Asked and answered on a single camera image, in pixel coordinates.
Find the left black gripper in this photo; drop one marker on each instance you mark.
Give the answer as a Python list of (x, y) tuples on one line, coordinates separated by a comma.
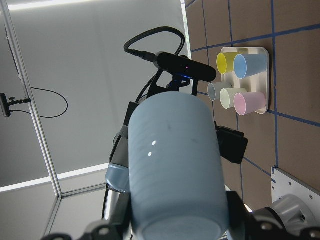
[(232, 143)]

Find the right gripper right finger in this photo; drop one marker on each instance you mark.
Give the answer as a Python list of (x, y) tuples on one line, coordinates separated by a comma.
[(288, 218)]

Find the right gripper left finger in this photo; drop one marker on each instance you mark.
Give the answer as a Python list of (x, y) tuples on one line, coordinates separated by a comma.
[(107, 230)]

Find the pale blue ikea cup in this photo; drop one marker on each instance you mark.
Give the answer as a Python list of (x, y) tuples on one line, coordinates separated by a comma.
[(175, 172)]

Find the pink plastic cup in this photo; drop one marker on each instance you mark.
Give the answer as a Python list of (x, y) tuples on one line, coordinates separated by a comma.
[(249, 102)]

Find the light green plastic cup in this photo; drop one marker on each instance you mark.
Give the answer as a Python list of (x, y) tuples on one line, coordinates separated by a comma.
[(227, 96)]

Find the grey plastic cup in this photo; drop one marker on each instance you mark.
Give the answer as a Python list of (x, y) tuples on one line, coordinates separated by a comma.
[(214, 89)]

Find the blue plastic cup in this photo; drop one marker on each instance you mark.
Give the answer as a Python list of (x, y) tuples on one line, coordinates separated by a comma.
[(247, 65)]

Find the yellow plastic cup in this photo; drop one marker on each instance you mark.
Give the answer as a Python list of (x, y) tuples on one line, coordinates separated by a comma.
[(225, 62)]

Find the beige plastic tray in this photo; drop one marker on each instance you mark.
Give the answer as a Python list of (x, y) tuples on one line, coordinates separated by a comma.
[(257, 83)]

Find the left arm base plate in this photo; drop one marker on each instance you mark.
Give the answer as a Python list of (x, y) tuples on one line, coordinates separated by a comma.
[(282, 184)]

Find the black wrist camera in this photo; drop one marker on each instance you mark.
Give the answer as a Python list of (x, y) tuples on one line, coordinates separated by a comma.
[(178, 65)]

